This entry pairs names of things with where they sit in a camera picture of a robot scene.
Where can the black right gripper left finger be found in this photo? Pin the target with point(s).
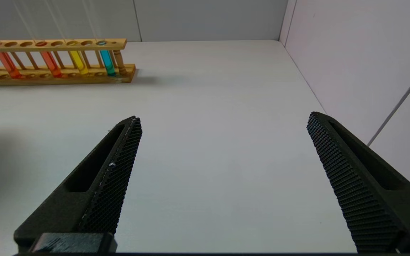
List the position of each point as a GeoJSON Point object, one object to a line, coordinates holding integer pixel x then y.
{"type": "Point", "coordinates": [84, 199]}

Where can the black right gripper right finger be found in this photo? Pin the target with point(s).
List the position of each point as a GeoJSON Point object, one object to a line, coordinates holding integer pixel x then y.
{"type": "Point", "coordinates": [368, 192]}

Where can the wooden test tube rack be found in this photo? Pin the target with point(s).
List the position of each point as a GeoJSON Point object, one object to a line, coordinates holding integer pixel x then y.
{"type": "Point", "coordinates": [84, 80]}

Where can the yellow pigment test tube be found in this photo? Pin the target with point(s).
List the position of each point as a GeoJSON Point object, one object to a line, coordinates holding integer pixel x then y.
{"type": "Point", "coordinates": [78, 62]}

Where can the orange pigment test tube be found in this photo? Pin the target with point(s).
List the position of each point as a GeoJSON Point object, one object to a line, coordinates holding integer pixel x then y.
{"type": "Point", "coordinates": [52, 64]}
{"type": "Point", "coordinates": [10, 65]}

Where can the blue pigment test tube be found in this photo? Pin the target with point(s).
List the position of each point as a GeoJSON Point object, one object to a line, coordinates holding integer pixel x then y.
{"type": "Point", "coordinates": [107, 62]}

